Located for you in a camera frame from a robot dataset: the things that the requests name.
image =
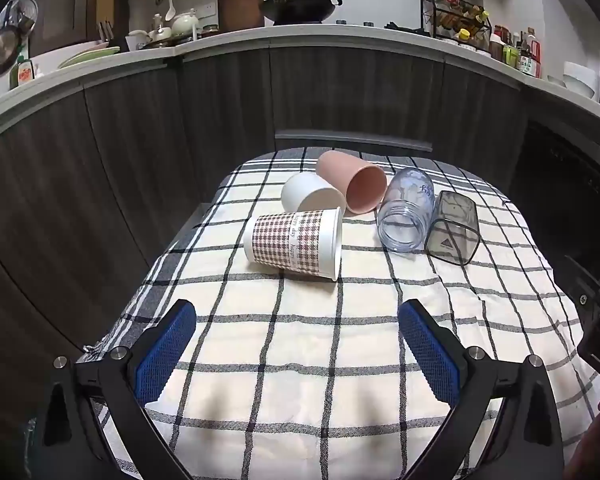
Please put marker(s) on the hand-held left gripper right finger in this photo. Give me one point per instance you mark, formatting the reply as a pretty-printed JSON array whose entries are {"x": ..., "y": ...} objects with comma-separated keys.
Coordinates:
[{"x": 430, "y": 352}]

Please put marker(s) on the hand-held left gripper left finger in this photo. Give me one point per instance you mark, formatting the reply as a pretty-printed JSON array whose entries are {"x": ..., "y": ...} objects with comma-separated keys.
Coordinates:
[{"x": 164, "y": 357}]

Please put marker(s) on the dark transparent square cup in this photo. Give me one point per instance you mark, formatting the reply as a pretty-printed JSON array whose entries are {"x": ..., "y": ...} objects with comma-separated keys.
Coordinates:
[{"x": 455, "y": 230}]

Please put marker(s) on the clear bluish plastic cup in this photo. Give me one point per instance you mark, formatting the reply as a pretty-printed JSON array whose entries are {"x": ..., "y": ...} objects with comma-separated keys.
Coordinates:
[{"x": 407, "y": 200}]

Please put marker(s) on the houndstooth paper cup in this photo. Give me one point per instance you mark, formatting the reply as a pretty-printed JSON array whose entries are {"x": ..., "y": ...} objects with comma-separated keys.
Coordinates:
[{"x": 292, "y": 242}]

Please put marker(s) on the white cup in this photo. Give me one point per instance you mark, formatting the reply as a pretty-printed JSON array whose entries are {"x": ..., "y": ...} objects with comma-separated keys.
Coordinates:
[{"x": 305, "y": 195}]

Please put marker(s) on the pink cup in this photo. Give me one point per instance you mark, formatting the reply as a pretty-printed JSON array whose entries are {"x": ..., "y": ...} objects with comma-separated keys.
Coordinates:
[{"x": 337, "y": 172}]

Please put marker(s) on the checked tablecloth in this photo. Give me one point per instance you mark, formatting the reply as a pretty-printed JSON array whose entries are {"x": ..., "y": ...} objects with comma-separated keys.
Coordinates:
[{"x": 305, "y": 350}]

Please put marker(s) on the stack of white bowls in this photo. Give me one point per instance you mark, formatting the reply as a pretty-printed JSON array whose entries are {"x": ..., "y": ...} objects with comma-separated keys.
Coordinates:
[{"x": 579, "y": 80}]

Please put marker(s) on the red-capped green-label bottle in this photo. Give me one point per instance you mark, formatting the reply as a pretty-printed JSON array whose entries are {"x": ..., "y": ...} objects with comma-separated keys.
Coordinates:
[{"x": 530, "y": 60}]

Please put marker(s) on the red-lidded jar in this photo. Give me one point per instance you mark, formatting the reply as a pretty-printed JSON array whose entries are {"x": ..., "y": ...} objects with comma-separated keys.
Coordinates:
[{"x": 497, "y": 42}]

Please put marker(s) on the green plate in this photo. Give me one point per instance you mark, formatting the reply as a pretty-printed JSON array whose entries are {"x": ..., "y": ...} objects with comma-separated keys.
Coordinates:
[{"x": 87, "y": 56}]

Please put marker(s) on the yellow-capped bottle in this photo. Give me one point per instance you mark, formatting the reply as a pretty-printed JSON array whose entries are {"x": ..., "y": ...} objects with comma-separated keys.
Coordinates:
[{"x": 462, "y": 36}]

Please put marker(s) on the green dish soap bottle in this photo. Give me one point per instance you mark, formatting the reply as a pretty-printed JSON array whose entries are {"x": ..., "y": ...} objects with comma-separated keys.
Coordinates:
[{"x": 22, "y": 74}]

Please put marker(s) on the white mug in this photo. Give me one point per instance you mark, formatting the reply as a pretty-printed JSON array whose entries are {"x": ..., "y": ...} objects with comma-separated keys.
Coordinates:
[{"x": 139, "y": 40}]

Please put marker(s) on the white teapot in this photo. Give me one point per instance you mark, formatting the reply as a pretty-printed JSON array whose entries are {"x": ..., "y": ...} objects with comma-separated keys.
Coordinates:
[{"x": 185, "y": 24}]

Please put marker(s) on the white ladle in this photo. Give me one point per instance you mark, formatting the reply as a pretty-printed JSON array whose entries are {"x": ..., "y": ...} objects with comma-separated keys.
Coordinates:
[{"x": 170, "y": 9}]

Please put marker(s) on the wooden cutting board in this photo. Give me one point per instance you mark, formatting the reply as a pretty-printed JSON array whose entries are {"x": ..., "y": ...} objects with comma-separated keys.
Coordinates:
[{"x": 235, "y": 5}]

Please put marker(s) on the hanging metal strainer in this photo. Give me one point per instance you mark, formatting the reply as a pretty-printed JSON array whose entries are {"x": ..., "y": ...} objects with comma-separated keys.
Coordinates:
[{"x": 22, "y": 14}]

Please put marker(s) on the black wok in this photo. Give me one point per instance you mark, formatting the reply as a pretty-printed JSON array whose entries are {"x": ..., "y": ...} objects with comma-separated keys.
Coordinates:
[{"x": 300, "y": 2}]

